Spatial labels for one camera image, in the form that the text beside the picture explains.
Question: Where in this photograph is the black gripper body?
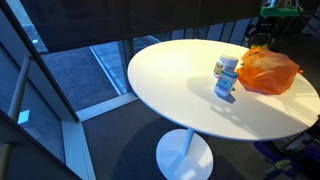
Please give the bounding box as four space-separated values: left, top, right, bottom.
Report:
244 16 282 45

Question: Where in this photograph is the bottle with yellow label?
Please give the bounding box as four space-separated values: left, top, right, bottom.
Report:
250 43 270 51

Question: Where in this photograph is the orange plastic bag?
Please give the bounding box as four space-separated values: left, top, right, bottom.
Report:
235 46 304 96

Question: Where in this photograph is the white bottle with orange label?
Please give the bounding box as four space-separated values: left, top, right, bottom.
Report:
213 55 228 80

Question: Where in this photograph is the blue labelled white container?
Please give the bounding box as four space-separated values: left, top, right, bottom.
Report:
213 68 240 99

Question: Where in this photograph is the grey metal handrail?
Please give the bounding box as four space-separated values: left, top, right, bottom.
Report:
6 54 33 123

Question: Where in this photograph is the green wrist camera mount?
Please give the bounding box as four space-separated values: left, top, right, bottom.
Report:
259 6 303 18

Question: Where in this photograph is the white table pedestal base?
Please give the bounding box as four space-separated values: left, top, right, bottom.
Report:
155 127 215 180

